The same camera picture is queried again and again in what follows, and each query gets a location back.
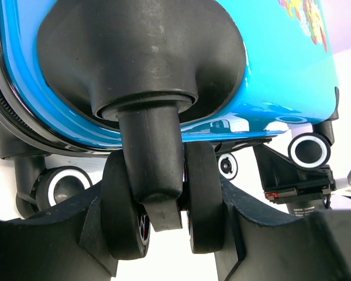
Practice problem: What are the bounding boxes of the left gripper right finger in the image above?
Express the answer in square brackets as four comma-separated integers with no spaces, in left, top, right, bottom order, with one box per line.
[215,177,351,280]

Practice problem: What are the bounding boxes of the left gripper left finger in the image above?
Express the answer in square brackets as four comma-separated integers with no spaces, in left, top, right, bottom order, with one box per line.
[0,183,118,280]

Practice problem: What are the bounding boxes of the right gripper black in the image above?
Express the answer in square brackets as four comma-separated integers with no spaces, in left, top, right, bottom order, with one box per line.
[253,145,351,217]

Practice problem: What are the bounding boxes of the blue hard-shell suitcase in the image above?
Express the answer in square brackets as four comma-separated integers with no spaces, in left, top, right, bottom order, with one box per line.
[0,1,339,260]

